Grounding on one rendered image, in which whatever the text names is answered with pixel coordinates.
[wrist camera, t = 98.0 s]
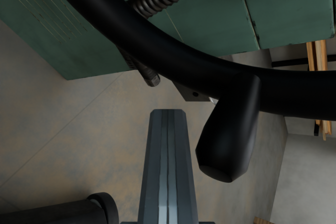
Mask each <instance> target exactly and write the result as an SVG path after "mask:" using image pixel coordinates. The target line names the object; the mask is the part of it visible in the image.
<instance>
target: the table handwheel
mask: <svg viewBox="0 0 336 224"><path fill-rule="evenodd" d="M67 1H68V2H69V3H70V5H71V6H72V7H73V8H74V9H75V10H76V11H78V12H79V13H80V14H81V15H82V16H83V17H84V18H85V19H86V20H87V21H88V22H89V23H90V24H91V25H92V26H93V27H95V28H96V29H97V30H98V31H99V32H100V33H101V34H103V35H104V36H105V37H106V38H107V39H109V40H110V41H111V42H112V43H114V44H115V45H116V46H117V47H119V48H120V49H121V50H123V51H124V52H125V53H127V54H128V55H130V56H131V57H132V58H134V59H135V60H137V61H138V62H140V63H141V64H143V65H144V66H146V67H148V68H149V69H151V70H153V71H154V72H156V73H158V74H159V75H161V76H163V77H165V78H167V79H169V80H171V81H173V82H175V83H177V84H179V85H181V86H183V87H185V88H188V89H190V90H192V91H195V92H197V93H200V94H202V95H205V96H207V97H210V98H213V99H216V100H219V99H220V97H221V95H222V94H223V92H224V91H225V89H226V88H227V87H228V85H229V84H230V82H231V80H232V78H233V76H234V75H235V74H237V73H241V72H248V73H252V74H254V75H256V76H257V77H259V79H260V80H261V83H262V84H261V91H260V109H259V111H260V112H265V113H270V114H276V115H282V116H288V117H296V118H304V119H313V120H323V121H336V70H318V71H304V70H281V69H271V68H263V67H256V66H250V65H245V64H240V63H236V62H232V61H228V60H225V59H222V58H218V57H215V56H212V55H210V54H207V53H204V52H202V51H199V50H197V49H195V48H193V47H190V46H188V45H186V44H184V43H182V42H181V41H179V40H177V39H175V38H173V37H172V36H170V35H168V34H167V33H165V32H164V31H162V30H161V29H159V28H158V27H156V26H155V25H153V24H152V23H151V22H149V21H148V20H147V19H146V18H144V17H143V16H142V15H141V14H139V13H138V12H137V11H136V10H135V9H134V8H132V7H131V6H130V5H129V4H128V3H127V2H126V1H125V0H67Z"/></svg>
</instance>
